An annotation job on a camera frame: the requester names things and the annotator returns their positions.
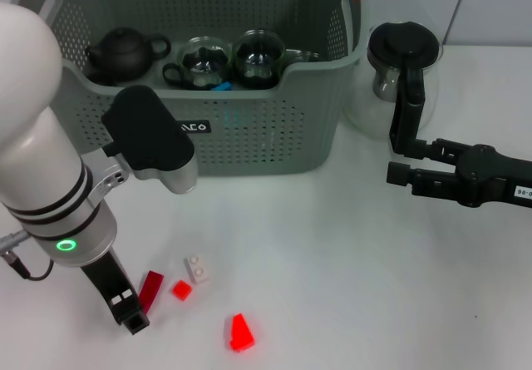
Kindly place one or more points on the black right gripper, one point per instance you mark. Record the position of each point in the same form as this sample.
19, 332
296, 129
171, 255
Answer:
486, 176

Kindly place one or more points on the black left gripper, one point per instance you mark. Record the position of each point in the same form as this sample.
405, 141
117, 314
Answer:
106, 274

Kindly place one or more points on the dark red long brick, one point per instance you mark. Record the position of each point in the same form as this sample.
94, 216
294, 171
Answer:
151, 287

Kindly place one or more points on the black clay teapot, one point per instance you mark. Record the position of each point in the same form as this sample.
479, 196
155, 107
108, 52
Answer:
120, 54

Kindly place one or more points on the grey perforated storage bin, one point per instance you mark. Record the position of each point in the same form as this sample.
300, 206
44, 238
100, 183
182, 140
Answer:
270, 137

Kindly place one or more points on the blue toy brick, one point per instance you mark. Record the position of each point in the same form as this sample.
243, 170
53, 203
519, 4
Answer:
221, 86

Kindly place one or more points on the red sloped toy brick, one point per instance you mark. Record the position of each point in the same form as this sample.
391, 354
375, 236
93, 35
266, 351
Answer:
241, 334

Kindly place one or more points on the clear white toy brick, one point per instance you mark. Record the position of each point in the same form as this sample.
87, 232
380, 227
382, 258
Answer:
198, 269

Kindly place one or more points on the small orange-red toy brick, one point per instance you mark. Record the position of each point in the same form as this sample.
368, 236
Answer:
182, 290

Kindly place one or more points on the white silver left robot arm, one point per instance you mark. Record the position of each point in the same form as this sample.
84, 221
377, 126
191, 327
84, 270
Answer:
33, 137

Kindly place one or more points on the glass carafe black lid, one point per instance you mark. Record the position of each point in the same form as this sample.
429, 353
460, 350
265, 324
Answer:
405, 45

